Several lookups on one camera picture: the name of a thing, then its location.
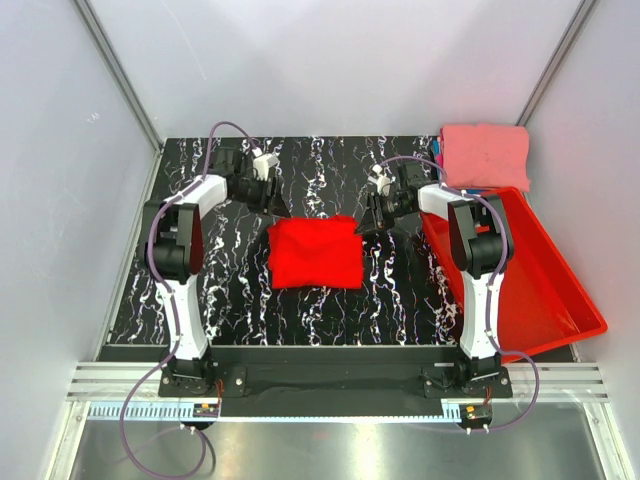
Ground purple cable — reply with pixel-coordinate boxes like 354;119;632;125
379;155;541;433
117;120;218;476

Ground red plastic bin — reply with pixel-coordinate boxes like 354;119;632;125
418;184;607;359

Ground left aluminium frame post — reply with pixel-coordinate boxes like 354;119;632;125
71;0;164;153

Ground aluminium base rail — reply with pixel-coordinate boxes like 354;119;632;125
67;362;609;403

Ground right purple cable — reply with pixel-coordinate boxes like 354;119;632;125
379;155;541;433

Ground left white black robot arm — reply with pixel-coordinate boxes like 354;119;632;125
138;147;290;396

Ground aluminium frame post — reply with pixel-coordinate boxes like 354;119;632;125
71;0;164;153
515;0;600;127

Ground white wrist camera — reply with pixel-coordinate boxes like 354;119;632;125
367;164;391;196
251;148;280;181

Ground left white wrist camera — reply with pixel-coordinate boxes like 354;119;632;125
251;148;280;181

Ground grey slotted cable duct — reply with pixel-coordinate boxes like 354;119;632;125
89;399;486;423

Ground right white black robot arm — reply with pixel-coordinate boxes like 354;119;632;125
355;156;514;393

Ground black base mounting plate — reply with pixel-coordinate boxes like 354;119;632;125
159;345;513;399

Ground red t shirt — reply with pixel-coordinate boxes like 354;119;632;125
268;215;364;289

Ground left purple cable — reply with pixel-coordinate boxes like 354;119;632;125
117;120;218;476

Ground right aluminium frame post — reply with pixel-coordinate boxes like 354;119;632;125
515;0;600;127

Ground black marble pattern mat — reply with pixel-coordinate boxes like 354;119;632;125
98;135;476;347

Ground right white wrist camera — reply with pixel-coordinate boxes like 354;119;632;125
367;164;391;196

